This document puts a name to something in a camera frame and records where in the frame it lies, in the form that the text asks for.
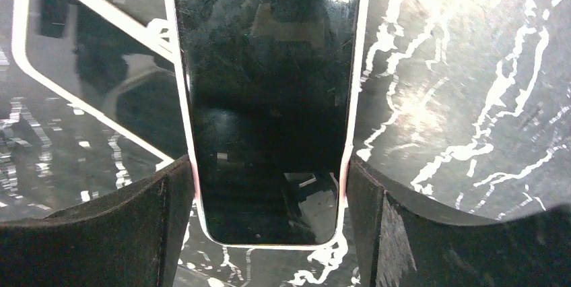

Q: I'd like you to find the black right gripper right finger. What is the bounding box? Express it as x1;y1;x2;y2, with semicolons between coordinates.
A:
347;156;570;286

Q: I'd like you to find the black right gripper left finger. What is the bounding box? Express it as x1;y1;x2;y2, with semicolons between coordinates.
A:
1;156;195;286

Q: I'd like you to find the phone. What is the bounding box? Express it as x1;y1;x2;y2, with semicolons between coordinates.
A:
164;0;368;250
11;0;187;160

